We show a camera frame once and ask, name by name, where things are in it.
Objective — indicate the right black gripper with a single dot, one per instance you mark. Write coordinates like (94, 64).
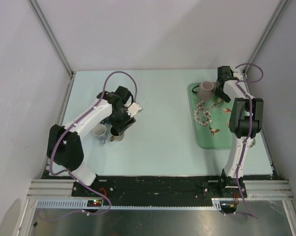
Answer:
(224, 97)

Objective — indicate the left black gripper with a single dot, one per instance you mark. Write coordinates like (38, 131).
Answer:
(121, 127)

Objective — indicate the brown striped cup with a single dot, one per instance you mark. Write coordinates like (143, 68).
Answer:
(116, 136)

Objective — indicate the small blue-grey cup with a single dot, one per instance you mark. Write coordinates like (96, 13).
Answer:
(100, 132)

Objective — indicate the mauve upside-down mug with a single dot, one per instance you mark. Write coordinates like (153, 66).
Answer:
(204, 90)

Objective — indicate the blue mug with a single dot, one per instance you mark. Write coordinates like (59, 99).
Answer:
(105, 121)

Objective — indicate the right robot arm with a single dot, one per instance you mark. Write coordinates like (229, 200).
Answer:
(244, 124)

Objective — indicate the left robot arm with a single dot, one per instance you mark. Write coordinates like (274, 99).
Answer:
(65, 143)

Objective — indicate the green floral tray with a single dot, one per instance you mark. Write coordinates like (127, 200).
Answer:
(211, 120)

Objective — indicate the small circuit board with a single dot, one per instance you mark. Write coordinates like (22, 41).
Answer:
(94, 203)

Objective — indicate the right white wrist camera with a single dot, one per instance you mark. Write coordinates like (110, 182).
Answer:
(239, 75)

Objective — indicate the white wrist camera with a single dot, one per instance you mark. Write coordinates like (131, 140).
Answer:
(133, 109)
(239, 75)

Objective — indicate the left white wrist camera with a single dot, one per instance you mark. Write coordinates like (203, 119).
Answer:
(133, 109)

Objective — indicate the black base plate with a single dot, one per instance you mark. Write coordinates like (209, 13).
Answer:
(149, 191)

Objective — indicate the right aluminium frame post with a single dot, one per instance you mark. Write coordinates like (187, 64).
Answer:
(272, 23)

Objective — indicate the aluminium frame post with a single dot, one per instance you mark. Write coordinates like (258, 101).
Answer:
(51, 36)
(272, 23)

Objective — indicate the grey cable duct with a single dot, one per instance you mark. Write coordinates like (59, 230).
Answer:
(82, 204)

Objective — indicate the left aluminium frame post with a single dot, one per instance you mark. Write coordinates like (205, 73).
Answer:
(51, 36)

